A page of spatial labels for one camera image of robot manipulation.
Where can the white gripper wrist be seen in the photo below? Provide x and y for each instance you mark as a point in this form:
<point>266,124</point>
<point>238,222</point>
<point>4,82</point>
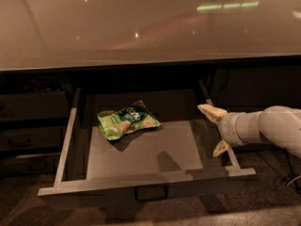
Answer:
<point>229,128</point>

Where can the dark drawer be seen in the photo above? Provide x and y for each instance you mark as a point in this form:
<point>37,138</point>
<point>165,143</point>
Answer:
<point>30,138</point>
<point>29,164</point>
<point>172,161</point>
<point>33,106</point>

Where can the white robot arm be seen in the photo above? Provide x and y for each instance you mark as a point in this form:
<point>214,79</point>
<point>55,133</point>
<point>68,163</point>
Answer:
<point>278,125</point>

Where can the green snack bag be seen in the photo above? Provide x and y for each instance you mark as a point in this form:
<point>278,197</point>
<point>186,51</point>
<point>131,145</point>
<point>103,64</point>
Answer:
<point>116,124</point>

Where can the dark stand legs with cable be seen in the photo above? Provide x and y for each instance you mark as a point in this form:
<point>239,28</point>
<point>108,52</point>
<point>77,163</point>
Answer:
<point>293,178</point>

